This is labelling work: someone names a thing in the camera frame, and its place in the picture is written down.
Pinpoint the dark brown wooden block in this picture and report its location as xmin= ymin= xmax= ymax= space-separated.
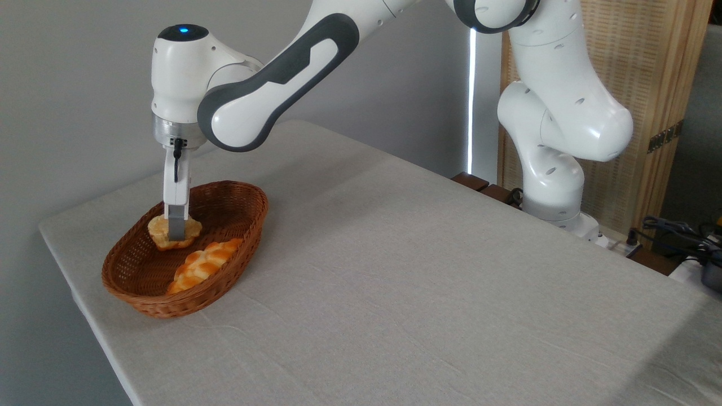
xmin=451 ymin=171 xmax=490 ymax=192
xmin=479 ymin=184 xmax=523 ymax=208

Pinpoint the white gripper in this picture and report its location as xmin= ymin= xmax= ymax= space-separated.
xmin=163 ymin=147 xmax=192 ymax=242

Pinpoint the brown wicker oval basket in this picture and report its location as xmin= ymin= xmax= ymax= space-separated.
xmin=102 ymin=180 xmax=270 ymax=320

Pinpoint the grey round device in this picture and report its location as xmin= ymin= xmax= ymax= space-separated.
xmin=701 ymin=251 xmax=722 ymax=293

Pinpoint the braided golden bread loaf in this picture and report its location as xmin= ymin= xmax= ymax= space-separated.
xmin=166 ymin=237 xmax=245 ymax=296

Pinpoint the wooden woven folding screen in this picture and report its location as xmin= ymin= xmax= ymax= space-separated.
xmin=499 ymin=0 xmax=715 ymax=240

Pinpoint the dark metal screen hinge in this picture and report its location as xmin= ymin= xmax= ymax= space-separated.
xmin=647 ymin=120 xmax=685 ymax=154

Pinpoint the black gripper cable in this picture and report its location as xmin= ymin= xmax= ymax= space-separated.
xmin=171 ymin=137 xmax=184 ymax=183

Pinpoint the black cable bundle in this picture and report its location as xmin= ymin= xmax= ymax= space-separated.
xmin=642 ymin=215 xmax=722 ymax=255

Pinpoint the round pale bread bun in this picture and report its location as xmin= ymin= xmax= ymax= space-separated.
xmin=147 ymin=214 xmax=203 ymax=252

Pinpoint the light grey tablecloth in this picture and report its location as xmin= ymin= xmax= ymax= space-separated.
xmin=38 ymin=119 xmax=722 ymax=406

